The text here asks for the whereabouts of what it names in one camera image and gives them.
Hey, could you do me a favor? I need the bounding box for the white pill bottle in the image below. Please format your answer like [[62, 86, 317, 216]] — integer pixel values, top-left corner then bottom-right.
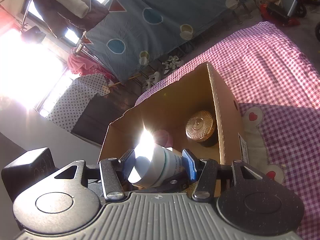
[[128, 144, 184, 188]]

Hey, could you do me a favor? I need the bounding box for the gold lid black jar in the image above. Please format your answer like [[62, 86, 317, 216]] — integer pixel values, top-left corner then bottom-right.
[[185, 110, 218, 147]]

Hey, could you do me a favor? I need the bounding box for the brown cardboard box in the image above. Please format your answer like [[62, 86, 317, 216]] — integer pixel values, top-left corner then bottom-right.
[[100, 62, 247, 165]]

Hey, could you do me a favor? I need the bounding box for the polka dot covered cabinet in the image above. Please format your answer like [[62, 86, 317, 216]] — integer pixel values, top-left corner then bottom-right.
[[47, 74, 110, 132]]

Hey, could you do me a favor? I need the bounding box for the white sneakers pair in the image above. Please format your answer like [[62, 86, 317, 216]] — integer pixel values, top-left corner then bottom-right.
[[143, 56, 184, 91]]

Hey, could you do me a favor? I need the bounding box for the purple checkered tablecloth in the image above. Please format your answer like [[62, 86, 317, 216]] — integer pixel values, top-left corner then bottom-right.
[[138, 22, 319, 239]]

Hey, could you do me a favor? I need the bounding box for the blue patterned hanging blanket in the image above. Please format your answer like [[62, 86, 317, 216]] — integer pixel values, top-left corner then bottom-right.
[[86, 0, 248, 82]]

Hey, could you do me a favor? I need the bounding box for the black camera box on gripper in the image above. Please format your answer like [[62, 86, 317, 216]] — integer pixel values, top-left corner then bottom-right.
[[1, 147, 58, 230]]

